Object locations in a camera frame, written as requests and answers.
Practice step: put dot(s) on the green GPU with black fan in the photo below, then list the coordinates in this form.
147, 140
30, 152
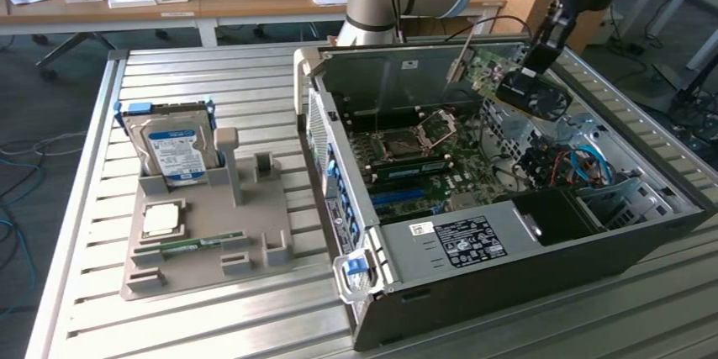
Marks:
533, 96

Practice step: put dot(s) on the metal drive cage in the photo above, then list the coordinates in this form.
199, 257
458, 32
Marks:
522, 132

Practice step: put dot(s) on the metal socket cover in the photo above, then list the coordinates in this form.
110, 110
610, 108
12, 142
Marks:
450, 125

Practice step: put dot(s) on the green motherboard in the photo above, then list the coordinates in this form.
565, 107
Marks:
466, 174

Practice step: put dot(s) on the CPU socket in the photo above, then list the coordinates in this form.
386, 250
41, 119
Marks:
401, 144

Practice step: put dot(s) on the black plastic fan shroud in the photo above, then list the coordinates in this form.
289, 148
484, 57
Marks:
561, 216

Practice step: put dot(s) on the metal disk bay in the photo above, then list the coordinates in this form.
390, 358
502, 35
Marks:
640, 201

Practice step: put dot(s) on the blue expansion slot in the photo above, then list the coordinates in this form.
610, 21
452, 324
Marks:
398, 197

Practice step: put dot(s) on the grey power supply unit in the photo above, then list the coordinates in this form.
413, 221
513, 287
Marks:
416, 258

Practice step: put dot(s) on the open black PC case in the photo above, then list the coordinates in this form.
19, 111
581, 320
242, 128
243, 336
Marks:
505, 283

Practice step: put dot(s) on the blue case latch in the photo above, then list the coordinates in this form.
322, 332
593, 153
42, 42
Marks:
354, 267

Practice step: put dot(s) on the hard disk in blue carrier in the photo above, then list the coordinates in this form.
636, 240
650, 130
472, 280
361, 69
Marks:
174, 153

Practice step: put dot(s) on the grey parts rack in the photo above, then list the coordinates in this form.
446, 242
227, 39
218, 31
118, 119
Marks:
213, 216

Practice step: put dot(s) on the green RAM stick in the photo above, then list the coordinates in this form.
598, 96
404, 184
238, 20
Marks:
185, 244

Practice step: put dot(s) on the silver CPU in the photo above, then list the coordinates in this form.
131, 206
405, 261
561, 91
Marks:
162, 218

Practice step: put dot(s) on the black desk leg with caster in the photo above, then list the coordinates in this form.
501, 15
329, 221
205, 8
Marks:
73, 45

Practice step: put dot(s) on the white desk frame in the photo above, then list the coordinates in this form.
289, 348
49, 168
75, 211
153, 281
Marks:
704, 50

